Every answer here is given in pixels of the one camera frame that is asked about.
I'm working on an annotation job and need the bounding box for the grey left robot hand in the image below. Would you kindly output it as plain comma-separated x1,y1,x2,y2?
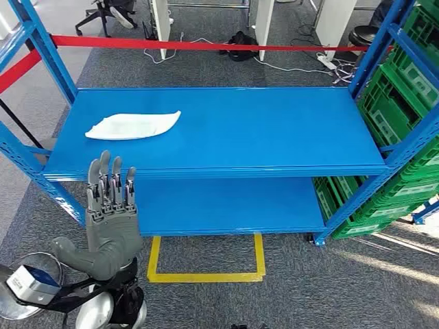
50,150,144,282

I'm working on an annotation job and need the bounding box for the white curved plastic part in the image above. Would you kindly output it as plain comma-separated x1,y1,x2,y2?
85,110,181,141

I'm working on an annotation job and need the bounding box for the blue metal shelf rack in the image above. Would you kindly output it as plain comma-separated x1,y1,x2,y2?
0,0,439,247
411,199,439,226

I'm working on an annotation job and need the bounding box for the red barrier belt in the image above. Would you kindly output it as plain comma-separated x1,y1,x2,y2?
50,34,395,53
0,49,42,95

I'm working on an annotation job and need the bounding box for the black router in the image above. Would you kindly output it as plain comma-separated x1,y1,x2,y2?
142,20,157,42

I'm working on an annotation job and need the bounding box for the black office chair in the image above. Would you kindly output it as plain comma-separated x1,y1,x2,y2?
75,0,114,38

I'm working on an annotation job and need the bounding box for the white desk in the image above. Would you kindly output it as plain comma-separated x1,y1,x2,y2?
315,0,357,60
150,0,275,62

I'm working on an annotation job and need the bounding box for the person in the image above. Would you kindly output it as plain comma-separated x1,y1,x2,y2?
103,0,136,30
369,0,395,28

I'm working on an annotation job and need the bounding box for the black bag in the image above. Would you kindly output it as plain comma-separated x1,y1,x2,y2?
219,30,259,62

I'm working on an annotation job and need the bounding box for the white power strip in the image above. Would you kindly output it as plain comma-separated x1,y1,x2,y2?
317,53,338,71

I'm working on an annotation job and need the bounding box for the black round stool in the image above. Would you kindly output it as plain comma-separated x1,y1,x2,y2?
332,25,379,86

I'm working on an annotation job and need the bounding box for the black left camera bracket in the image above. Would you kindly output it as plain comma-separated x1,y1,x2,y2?
17,267,138,314

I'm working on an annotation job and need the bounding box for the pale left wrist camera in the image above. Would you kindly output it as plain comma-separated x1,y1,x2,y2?
6,265,62,306

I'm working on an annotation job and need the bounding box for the black stanchion post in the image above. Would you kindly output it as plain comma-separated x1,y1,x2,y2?
0,99,45,151

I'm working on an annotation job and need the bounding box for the white cable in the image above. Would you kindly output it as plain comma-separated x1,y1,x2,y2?
254,56,325,76
143,32,227,65

